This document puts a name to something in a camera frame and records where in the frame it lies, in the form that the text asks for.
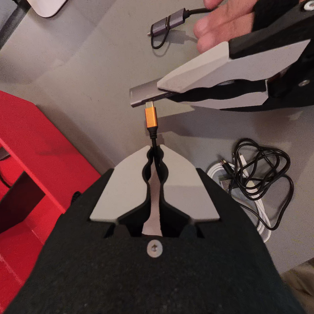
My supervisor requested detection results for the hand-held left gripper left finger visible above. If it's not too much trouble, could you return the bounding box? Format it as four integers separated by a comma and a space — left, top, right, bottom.
89, 145, 152, 237

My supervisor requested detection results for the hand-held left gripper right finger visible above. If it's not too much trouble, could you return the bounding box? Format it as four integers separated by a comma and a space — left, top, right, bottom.
159, 145, 220, 237

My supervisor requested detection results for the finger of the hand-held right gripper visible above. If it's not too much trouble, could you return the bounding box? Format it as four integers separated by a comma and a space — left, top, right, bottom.
157, 39, 311, 94
169, 80, 269, 110

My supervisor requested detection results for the black cable orange plug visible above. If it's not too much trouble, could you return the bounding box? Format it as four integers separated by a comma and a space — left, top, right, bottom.
144, 101, 162, 183

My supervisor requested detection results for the red plastic bin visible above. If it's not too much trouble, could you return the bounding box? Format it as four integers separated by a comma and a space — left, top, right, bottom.
0, 90, 101, 312

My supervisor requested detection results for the grey desk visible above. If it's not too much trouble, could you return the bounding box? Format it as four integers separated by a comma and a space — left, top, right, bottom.
0, 0, 314, 275

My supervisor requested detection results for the person's right hand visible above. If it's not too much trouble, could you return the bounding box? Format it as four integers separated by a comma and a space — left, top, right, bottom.
193, 0, 258, 53

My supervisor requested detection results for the black red-bin divider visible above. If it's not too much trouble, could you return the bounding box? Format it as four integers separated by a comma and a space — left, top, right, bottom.
0, 171, 46, 233

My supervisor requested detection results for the wooden board stand white base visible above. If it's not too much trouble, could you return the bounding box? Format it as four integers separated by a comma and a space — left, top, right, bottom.
26, 0, 68, 18

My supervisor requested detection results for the thin black cable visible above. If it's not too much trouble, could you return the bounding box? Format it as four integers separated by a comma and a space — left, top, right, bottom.
219, 139, 295, 231

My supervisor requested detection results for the white cable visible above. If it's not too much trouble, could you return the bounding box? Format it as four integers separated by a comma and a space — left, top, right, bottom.
207, 153, 273, 243

